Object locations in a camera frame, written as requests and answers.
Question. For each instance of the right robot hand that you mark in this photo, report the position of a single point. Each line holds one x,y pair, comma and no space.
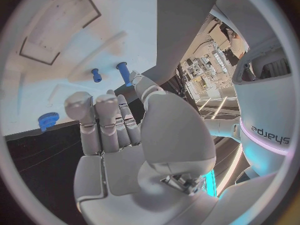
122,172

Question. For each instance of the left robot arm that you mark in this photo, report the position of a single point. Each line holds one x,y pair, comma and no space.
220,127

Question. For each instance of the white task board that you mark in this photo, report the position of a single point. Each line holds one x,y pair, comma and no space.
122,13

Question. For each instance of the glowing light bar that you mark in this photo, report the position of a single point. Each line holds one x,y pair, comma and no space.
209,183

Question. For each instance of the blue gear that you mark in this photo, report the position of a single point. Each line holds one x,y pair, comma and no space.
48,121

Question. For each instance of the long blue peg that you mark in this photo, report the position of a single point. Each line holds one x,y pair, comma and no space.
123,73

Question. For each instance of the short blue peg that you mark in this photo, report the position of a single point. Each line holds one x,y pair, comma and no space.
95,75

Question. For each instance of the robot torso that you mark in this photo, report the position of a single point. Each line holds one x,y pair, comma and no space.
262,106

